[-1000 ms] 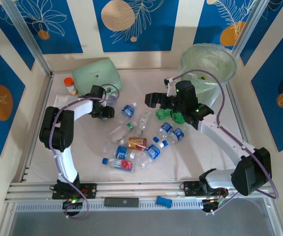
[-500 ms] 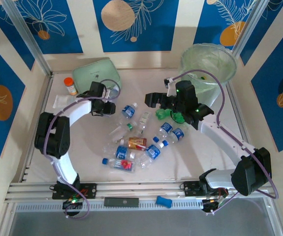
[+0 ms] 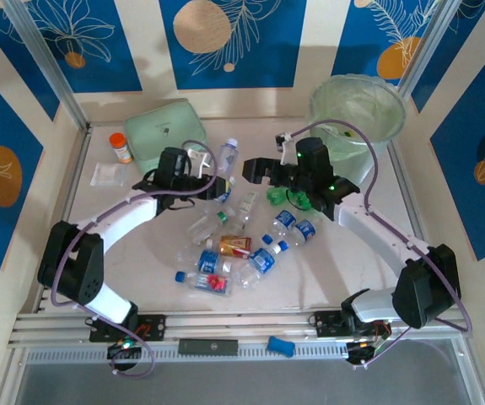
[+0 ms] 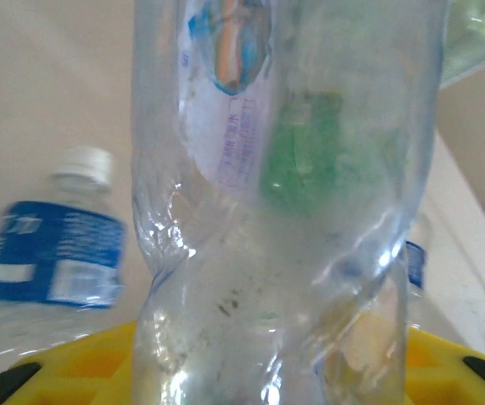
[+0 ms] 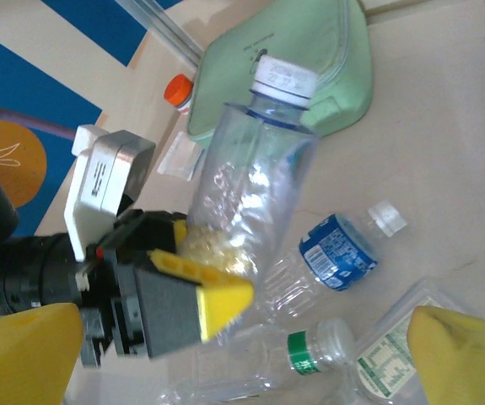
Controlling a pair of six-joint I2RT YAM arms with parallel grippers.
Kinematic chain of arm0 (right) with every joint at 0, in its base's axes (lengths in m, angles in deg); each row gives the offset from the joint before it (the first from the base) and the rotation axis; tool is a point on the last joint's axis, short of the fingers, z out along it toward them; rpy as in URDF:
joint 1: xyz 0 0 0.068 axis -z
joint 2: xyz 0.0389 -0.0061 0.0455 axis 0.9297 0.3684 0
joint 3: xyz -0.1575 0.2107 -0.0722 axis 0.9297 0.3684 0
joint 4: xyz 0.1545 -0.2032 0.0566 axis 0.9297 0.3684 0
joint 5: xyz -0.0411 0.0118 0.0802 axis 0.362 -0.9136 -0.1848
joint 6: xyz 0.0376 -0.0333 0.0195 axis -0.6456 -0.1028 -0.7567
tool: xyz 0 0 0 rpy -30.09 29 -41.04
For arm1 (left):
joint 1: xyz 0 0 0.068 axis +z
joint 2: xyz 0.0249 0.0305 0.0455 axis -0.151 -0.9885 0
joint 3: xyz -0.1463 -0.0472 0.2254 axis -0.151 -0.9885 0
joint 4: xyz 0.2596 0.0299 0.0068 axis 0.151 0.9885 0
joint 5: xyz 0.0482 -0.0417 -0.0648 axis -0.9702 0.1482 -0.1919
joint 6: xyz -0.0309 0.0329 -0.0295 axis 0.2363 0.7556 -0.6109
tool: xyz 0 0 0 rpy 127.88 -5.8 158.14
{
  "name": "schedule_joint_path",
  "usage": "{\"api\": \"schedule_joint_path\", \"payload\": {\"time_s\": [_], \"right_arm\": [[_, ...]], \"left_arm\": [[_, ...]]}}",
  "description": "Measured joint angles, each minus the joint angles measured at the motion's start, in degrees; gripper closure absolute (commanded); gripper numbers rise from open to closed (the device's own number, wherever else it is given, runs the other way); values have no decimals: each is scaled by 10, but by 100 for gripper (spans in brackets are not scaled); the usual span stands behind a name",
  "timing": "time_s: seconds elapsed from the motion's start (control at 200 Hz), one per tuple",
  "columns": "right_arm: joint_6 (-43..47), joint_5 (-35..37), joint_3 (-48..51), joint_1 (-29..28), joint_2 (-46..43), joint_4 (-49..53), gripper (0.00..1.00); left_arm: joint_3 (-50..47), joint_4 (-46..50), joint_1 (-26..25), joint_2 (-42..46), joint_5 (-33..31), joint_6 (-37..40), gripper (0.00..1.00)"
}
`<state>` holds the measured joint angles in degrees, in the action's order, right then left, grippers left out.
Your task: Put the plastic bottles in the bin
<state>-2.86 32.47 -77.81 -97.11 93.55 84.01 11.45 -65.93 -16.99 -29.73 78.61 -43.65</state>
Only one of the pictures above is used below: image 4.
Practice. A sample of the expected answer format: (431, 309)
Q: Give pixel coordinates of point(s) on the clear bottle blue label white cap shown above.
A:
(56, 244)

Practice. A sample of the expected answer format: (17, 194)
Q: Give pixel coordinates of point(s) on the clear bottle white picture label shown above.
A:
(233, 261)

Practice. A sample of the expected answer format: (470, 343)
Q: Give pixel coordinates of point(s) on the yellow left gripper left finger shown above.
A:
(90, 371)

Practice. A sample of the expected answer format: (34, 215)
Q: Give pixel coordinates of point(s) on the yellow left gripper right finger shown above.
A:
(440, 371)

